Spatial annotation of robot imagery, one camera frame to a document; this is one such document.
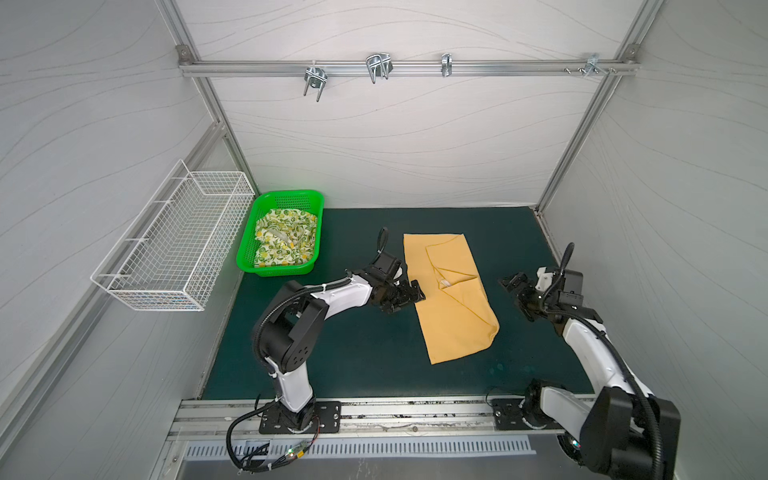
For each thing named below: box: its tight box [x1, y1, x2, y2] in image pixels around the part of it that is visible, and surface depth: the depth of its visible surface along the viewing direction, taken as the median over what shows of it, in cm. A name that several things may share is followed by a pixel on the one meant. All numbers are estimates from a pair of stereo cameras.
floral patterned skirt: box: [254, 209, 317, 268], surface depth 105 cm
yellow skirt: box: [403, 233, 500, 365], surface depth 95 cm
